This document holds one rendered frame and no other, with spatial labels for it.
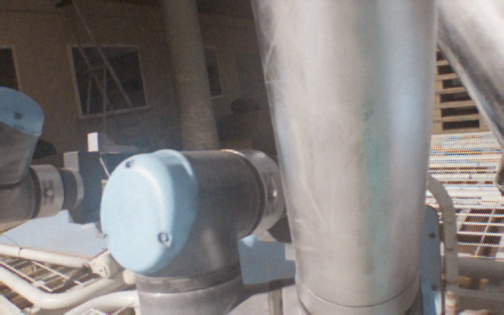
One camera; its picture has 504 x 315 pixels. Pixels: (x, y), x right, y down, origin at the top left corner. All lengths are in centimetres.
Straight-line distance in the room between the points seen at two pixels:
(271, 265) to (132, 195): 53
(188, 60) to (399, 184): 633
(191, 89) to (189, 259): 618
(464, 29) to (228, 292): 27
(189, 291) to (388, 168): 18
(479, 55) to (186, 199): 24
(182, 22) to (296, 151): 642
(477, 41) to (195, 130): 622
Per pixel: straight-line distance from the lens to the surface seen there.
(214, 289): 32
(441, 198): 65
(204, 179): 31
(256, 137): 47
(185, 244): 30
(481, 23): 32
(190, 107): 646
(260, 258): 81
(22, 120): 57
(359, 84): 17
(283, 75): 18
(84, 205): 75
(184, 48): 652
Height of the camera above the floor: 92
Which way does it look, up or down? 8 degrees down
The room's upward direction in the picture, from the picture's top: 9 degrees counter-clockwise
